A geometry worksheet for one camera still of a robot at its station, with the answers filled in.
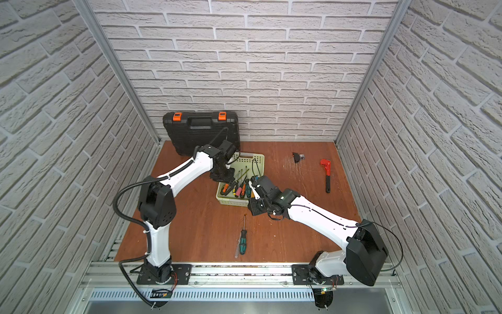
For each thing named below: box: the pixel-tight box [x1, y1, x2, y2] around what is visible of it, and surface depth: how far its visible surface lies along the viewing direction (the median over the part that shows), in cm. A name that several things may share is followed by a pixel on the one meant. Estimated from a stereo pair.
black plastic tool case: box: [162, 111, 241, 157], surface depth 94 cm
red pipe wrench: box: [319, 158, 332, 194], surface depth 108 cm
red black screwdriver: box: [239, 175, 248, 199], surface depth 97 cm
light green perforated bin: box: [215, 151, 266, 208], surface depth 97 cm
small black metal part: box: [292, 152, 306, 164], surface depth 112 cm
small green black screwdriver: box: [239, 213, 248, 256], surface depth 82 cm
